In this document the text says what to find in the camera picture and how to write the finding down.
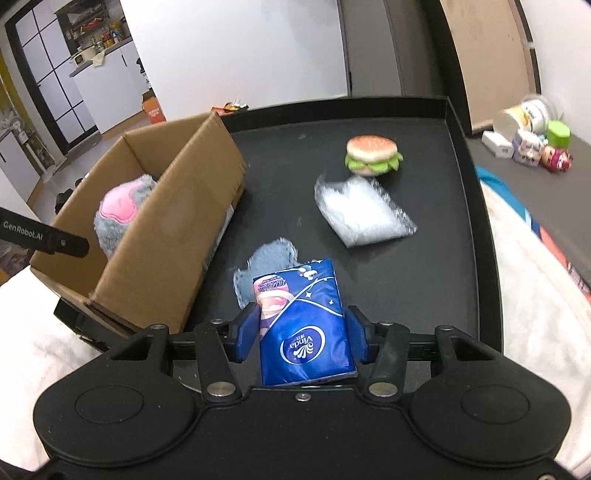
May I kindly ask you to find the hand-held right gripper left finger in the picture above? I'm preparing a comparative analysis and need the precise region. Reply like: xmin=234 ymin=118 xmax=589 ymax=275
xmin=104 ymin=305 xmax=262 ymax=403

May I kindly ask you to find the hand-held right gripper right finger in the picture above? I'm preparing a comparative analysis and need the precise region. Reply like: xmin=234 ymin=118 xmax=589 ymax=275
xmin=346 ymin=305 xmax=504 ymax=401

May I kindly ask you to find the blue tissue pack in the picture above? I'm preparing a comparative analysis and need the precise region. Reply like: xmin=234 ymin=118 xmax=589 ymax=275
xmin=252 ymin=258 xmax=358 ymax=386

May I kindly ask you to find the grey plush with pink heart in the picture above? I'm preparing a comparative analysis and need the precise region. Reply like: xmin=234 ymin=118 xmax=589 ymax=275
xmin=95 ymin=174 xmax=158 ymax=259

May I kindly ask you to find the brown cardboard box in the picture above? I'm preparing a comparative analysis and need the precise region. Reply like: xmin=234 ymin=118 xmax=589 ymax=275
xmin=28 ymin=112 xmax=247 ymax=340

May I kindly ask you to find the black tray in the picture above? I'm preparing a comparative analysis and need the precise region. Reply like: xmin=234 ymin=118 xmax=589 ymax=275
xmin=53 ymin=95 xmax=504 ymax=358

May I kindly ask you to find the grey cloth patch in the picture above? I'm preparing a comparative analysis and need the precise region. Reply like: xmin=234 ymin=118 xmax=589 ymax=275
xmin=233 ymin=237 xmax=298 ymax=310

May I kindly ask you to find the white standing fan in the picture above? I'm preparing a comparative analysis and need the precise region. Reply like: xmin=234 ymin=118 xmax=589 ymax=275
xmin=0 ymin=113 xmax=65 ymax=176

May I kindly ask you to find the clear plastic bag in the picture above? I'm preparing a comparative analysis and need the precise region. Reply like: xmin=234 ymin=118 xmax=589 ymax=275
xmin=314 ymin=174 xmax=419 ymax=250

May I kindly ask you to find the white cabinet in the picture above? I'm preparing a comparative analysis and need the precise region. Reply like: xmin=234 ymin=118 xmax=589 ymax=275
xmin=71 ymin=41 xmax=153 ymax=134

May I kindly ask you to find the red cardboard box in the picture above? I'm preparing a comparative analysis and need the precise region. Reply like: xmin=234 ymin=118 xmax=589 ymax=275
xmin=142 ymin=90 xmax=166 ymax=123

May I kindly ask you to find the white blanket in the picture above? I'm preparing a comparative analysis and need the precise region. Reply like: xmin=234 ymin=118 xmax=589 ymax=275
xmin=0 ymin=180 xmax=591 ymax=480

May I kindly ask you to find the burger toy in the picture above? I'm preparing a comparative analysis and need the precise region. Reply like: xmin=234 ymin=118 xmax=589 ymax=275
xmin=345 ymin=135 xmax=403 ymax=177

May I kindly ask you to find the black framed glass door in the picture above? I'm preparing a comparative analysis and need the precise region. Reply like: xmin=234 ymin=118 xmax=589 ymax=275
xmin=4 ymin=0 xmax=100 ymax=153

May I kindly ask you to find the printed blanket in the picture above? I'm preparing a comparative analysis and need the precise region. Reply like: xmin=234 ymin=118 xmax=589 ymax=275
xmin=475 ymin=166 xmax=591 ymax=296

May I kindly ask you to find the orange bag with bow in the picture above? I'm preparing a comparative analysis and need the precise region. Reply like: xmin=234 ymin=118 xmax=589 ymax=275
xmin=212 ymin=99 xmax=250 ymax=114

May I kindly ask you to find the grey bench cushion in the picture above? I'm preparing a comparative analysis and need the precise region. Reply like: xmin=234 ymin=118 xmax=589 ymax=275
xmin=464 ymin=124 xmax=591 ymax=259

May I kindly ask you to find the white charger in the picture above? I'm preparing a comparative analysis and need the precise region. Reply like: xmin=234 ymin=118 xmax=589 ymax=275
xmin=481 ymin=130 xmax=515 ymax=158

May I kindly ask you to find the white box figure toy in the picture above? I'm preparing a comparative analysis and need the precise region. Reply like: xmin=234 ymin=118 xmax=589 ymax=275
xmin=512 ymin=129 xmax=543 ymax=164

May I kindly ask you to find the pink bear toy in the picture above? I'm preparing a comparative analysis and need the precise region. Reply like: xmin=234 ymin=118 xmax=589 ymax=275
xmin=540 ymin=144 xmax=574 ymax=172

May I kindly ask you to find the green hexagonal container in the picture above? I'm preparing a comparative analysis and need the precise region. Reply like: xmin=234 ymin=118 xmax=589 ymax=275
xmin=547 ymin=120 xmax=571 ymax=145

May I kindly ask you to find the grey leaning panel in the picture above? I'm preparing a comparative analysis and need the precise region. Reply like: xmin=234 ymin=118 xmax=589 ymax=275
xmin=337 ymin=0 xmax=444 ymax=97

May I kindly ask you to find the clear plastic cup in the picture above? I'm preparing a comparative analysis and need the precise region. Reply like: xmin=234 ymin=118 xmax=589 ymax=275
xmin=519 ymin=95 xmax=566 ymax=126

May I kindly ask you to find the black framed brown board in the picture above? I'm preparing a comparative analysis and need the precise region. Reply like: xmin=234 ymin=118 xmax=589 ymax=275
xmin=416 ymin=0 xmax=543 ymax=134

